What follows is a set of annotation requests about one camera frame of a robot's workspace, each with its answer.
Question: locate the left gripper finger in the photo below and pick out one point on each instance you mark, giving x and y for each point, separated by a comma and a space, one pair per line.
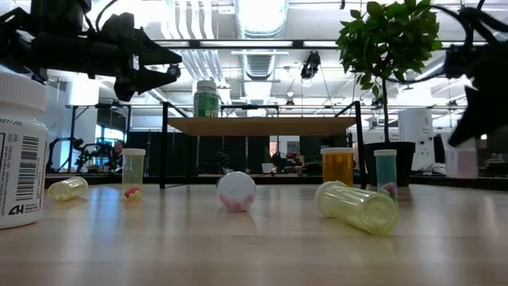
147, 79
155, 53

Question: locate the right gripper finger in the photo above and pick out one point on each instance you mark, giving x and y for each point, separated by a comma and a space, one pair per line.
484, 111

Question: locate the large green bottle white cap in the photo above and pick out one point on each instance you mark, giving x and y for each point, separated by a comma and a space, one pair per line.
206, 101

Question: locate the pale vial red yellow pills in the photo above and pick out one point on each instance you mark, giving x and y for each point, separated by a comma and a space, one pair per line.
133, 175

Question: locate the small teal pill vial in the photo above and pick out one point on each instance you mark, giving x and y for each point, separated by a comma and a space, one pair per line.
386, 171

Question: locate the amber-yellow pill vial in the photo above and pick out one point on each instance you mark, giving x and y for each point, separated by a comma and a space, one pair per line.
68, 188

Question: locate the clear vial pink pills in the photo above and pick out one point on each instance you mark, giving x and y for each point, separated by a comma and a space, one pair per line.
236, 190

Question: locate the large white barcode label bottle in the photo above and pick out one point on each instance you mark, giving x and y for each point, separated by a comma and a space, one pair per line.
20, 159

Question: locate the wide orange bottle white cap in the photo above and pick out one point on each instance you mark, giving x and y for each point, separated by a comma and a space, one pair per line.
337, 168

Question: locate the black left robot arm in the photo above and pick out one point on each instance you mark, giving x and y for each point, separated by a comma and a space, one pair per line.
24, 47

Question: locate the wooden shelf black metal legs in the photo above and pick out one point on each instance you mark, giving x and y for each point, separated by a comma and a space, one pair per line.
262, 126

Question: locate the black ceiling spotlight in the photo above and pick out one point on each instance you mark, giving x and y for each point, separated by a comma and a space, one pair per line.
173, 70

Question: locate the white poster board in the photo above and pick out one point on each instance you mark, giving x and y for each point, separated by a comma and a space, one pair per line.
415, 135

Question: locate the person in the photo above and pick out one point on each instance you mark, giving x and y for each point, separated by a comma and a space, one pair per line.
118, 151

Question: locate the green plant in black pot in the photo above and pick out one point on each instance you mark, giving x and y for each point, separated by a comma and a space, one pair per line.
389, 39

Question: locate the yellow-green pill vial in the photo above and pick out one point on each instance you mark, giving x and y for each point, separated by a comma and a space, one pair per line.
357, 206

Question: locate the black overhead frame beam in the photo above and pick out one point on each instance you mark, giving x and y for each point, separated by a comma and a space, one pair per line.
258, 43

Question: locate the silver ceiling air duct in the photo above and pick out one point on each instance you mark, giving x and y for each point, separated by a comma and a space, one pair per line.
260, 20

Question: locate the black hanging overhead camera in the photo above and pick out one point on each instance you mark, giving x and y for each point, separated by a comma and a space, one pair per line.
310, 65

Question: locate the black aluminium table frame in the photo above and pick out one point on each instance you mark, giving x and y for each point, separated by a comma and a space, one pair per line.
285, 179

